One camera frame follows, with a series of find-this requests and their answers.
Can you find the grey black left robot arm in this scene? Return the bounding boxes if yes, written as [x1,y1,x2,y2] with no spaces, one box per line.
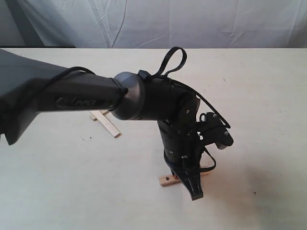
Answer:
[0,46,204,182]

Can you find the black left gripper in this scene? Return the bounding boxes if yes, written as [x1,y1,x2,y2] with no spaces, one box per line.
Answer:
[158,121,204,201]

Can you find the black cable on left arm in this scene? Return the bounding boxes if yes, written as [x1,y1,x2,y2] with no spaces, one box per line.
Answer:
[31,46,232,173]

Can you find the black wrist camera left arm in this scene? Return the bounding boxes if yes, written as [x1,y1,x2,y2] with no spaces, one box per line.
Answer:
[196,112,234,150]

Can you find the wooden stick with holes bottom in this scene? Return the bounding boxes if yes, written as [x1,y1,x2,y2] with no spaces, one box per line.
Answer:
[158,171,209,188]

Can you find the white wrinkled backdrop cloth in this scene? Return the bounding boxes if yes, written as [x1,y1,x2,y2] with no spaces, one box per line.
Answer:
[0,0,307,48]

